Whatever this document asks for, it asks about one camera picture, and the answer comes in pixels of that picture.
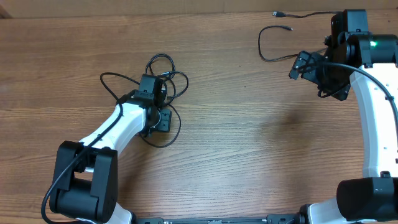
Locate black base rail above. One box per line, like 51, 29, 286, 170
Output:
132, 213, 309, 224

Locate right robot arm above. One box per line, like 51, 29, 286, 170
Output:
289, 9, 397, 223

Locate short black cable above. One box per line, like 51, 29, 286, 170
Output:
145, 53, 190, 102
138, 104, 182, 149

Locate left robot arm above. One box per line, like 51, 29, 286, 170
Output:
42, 74, 172, 223

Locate long black USB cable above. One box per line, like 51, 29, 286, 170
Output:
257, 11, 343, 63

